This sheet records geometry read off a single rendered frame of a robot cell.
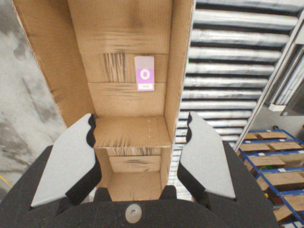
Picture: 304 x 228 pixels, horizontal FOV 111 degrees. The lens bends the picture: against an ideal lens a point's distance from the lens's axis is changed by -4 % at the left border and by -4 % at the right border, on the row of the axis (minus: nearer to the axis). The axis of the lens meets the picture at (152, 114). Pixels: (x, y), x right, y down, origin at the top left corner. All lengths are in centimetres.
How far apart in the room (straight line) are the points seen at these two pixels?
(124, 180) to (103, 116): 40
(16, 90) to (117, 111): 171
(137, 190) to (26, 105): 181
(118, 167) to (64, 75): 54
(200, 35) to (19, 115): 225
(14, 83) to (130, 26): 179
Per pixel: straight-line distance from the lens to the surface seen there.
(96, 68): 44
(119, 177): 76
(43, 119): 210
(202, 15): 59
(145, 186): 72
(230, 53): 65
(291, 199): 158
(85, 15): 44
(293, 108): 105
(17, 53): 185
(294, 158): 221
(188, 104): 64
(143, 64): 36
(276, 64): 84
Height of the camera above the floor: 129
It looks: 59 degrees down
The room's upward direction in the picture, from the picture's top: 176 degrees clockwise
